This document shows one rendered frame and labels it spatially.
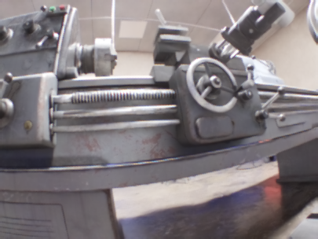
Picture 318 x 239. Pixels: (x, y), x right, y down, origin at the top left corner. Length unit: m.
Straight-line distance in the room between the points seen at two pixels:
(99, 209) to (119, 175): 0.18
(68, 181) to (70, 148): 0.21
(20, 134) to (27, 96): 0.12
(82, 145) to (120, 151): 0.15
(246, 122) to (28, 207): 0.89
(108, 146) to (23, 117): 0.34
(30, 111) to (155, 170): 0.44
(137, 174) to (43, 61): 0.62
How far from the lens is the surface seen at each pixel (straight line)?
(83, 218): 0.65
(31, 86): 0.63
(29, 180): 0.57
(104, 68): 0.99
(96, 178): 0.51
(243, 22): 0.56
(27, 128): 0.58
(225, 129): 0.64
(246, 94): 0.72
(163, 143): 0.72
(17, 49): 0.94
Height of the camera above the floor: 0.47
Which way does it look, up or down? 13 degrees up
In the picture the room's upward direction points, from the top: 8 degrees counter-clockwise
